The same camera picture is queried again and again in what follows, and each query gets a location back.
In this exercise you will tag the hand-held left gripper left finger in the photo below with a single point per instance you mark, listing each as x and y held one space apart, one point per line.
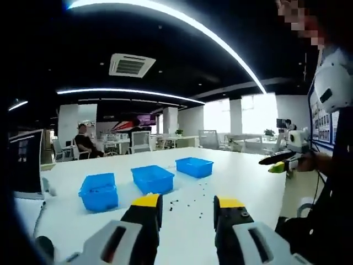
96 245

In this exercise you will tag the black desk monitor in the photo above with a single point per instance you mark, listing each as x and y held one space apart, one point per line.
281 123

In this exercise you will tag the unsorted small resistors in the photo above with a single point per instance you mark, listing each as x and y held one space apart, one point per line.
175 203

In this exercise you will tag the blue plastic bin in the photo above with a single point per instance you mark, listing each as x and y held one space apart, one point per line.
99 201
195 169
154 183

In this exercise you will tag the long curved ceiling light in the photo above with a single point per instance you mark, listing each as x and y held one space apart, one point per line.
193 20

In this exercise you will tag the purple red wall mural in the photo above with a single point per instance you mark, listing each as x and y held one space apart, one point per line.
124 125

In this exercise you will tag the short ceiling light strip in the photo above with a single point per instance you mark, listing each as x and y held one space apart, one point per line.
18 105

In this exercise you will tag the curved ceiling light strip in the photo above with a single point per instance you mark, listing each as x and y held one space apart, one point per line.
124 90

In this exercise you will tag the cluster of sorted resistors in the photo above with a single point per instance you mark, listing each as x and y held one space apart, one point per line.
98 190

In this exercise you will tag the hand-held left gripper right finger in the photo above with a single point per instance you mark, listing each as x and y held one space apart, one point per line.
270 245

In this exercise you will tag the flat green yellow pad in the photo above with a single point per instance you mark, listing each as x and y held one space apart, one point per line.
48 166

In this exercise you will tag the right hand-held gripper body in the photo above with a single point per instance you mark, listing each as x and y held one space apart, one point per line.
299 139

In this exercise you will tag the black computer mouse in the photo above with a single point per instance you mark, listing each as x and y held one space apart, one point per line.
44 247

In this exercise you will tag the small potted plant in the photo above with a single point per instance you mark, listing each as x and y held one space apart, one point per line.
179 132
269 132

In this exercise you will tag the blue white wall display board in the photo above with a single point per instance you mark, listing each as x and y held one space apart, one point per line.
320 124

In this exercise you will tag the white mesh office chair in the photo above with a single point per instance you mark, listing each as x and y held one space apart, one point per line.
140 142

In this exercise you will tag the white laptop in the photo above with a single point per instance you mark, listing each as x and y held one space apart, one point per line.
24 165

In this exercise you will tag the person's right hand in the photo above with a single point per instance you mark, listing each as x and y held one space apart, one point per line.
314 163

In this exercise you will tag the white ceiling air vent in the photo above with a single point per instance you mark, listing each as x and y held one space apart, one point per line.
131 65

